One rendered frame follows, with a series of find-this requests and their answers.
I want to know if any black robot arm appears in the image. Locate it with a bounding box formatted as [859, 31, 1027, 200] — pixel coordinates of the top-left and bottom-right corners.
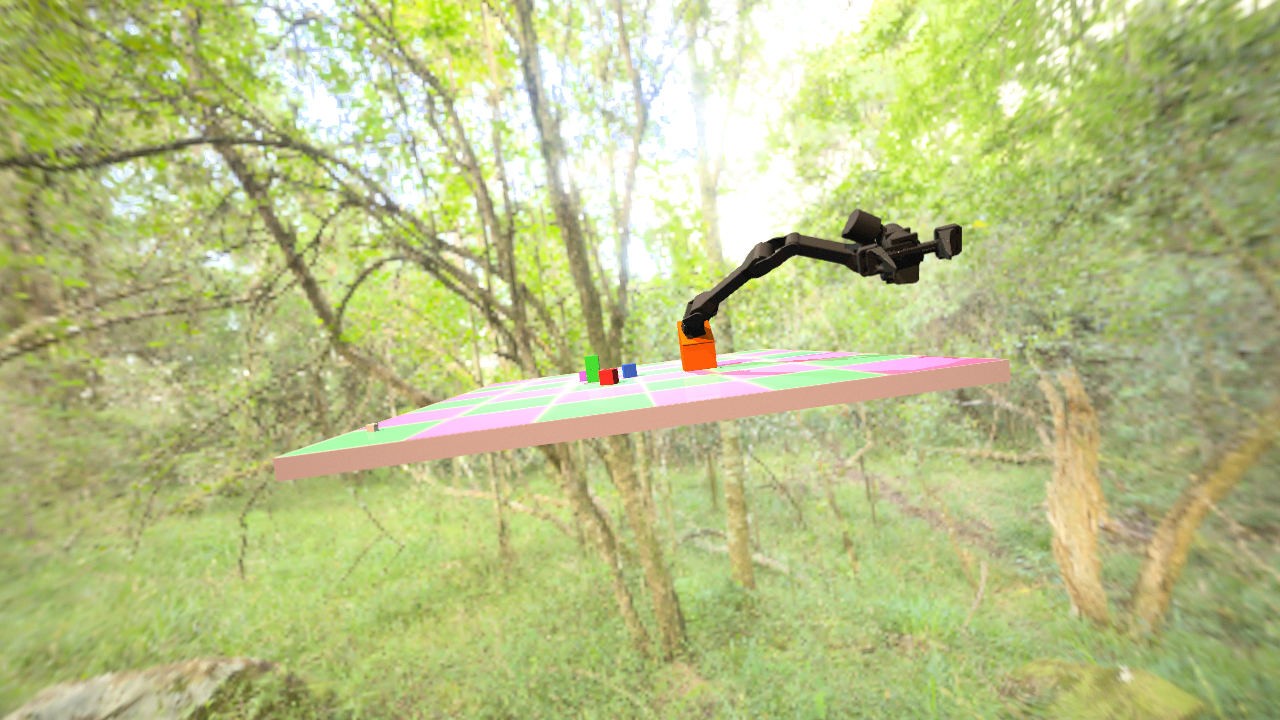
[681, 208, 924, 340]

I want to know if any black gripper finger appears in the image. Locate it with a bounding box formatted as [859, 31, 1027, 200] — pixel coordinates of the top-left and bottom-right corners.
[938, 228, 956, 260]
[867, 247, 897, 275]

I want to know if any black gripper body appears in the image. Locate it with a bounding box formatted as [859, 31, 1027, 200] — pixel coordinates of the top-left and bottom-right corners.
[858, 223, 963, 277]

